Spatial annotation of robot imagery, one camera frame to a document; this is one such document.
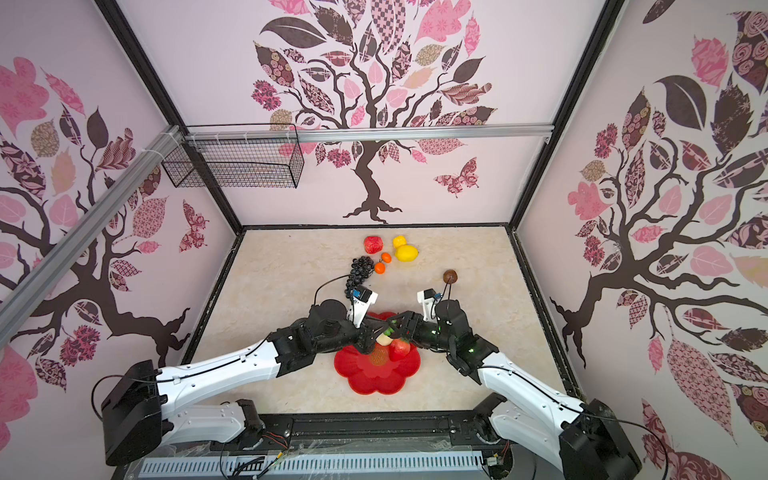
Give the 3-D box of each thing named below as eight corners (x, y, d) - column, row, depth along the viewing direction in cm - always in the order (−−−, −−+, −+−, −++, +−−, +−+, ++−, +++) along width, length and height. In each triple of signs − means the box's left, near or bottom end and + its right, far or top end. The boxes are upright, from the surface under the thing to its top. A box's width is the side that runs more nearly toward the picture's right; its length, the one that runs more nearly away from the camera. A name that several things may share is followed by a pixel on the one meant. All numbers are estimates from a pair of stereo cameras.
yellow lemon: (395, 261, 111) (395, 255, 109) (395, 251, 115) (395, 245, 112) (417, 261, 111) (418, 255, 109) (416, 251, 115) (417, 245, 112)
